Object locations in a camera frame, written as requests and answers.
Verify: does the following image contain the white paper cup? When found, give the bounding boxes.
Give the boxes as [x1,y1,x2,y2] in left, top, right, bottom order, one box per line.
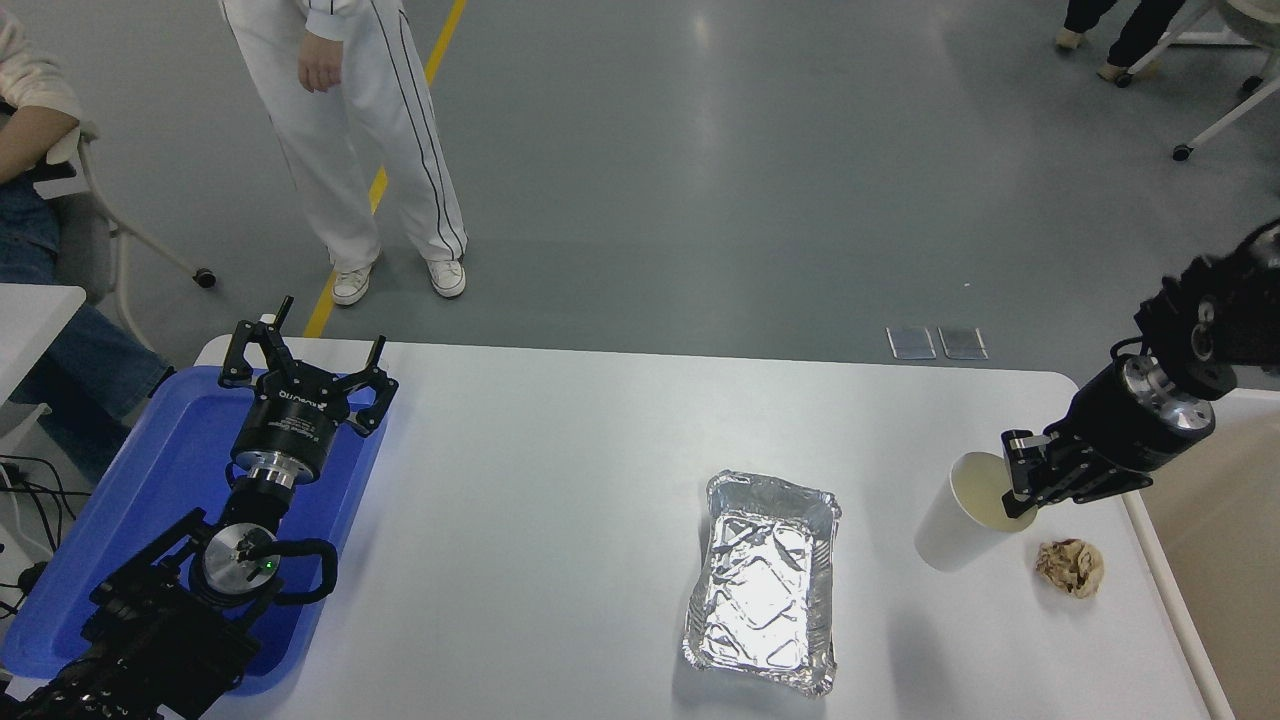
[914,451,1038,573]

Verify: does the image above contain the person's right hand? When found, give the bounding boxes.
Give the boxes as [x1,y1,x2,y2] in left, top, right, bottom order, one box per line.
[298,30,344,94]

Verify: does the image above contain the black floor cables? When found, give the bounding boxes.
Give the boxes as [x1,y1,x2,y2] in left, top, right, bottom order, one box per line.
[0,453,93,621]

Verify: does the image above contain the blue plastic tray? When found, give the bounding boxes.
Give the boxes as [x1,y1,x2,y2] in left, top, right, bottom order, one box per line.
[0,364,393,697]

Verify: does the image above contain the large pale bin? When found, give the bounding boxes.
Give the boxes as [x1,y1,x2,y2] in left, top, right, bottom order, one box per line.
[1122,388,1280,720]

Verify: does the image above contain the crumpled tan paper ball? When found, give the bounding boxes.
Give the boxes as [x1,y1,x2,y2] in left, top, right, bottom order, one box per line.
[1034,539,1106,599]

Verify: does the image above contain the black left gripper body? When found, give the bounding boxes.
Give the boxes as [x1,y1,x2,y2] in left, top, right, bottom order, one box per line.
[230,368,351,485]

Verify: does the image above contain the silver foil tray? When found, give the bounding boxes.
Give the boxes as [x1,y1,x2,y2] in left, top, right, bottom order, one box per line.
[682,470,843,698]

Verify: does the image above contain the grey wheeled office chair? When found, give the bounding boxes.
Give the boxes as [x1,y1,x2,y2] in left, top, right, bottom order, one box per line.
[0,120,219,346]

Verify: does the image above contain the small white side table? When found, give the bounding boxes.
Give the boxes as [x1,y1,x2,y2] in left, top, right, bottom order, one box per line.
[0,282,89,437]

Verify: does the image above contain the white wheeled chair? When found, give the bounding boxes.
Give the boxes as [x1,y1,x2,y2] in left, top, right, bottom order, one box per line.
[1113,0,1280,161]

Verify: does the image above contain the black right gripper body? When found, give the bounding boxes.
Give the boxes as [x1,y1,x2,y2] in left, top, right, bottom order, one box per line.
[1040,358,1208,491]

